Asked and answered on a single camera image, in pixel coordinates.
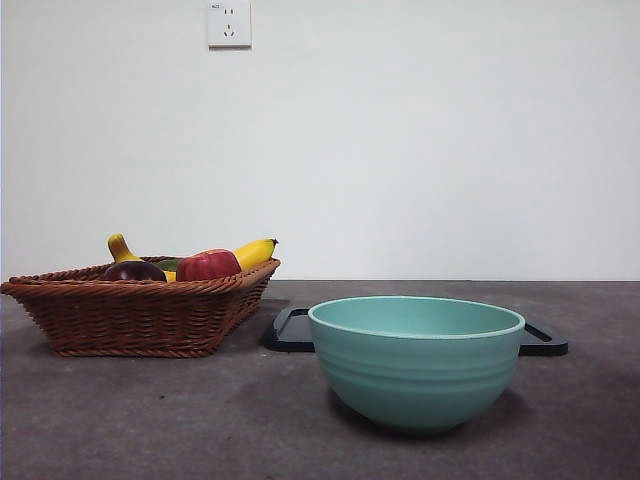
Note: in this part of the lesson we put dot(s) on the dark purple plum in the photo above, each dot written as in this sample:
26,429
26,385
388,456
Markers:
132,272

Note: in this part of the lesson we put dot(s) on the green fruit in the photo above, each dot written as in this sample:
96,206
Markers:
169,264

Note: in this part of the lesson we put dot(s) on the yellow banana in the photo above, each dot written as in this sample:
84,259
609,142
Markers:
122,250

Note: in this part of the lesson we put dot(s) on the white wall socket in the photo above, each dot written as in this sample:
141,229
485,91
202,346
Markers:
230,25

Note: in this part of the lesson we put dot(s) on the red apple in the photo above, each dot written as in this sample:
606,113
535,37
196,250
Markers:
207,265

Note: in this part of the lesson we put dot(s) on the black rectangular tray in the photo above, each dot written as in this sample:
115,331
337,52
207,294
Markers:
292,335

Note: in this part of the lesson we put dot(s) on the brown wicker basket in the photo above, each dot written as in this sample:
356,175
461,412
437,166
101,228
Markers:
125,315

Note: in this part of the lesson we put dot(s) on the teal ribbed bowl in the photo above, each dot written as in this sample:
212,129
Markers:
415,380

